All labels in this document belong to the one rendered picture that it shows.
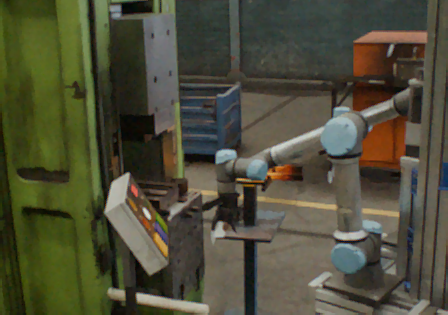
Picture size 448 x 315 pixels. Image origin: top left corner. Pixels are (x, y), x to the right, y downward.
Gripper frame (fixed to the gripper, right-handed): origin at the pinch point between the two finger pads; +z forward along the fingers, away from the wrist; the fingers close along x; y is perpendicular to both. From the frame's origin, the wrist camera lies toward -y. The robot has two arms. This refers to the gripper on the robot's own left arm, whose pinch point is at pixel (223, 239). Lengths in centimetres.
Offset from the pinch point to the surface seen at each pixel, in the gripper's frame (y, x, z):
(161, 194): -45.3, 14.1, -5.5
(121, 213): -9, -44, -22
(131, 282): -19.3, -32.2, 11.4
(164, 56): -46, 22, -65
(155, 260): -1.4, -36.7, -4.3
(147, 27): -42, 8, -79
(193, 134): -283, 315, 63
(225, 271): -102, 131, 93
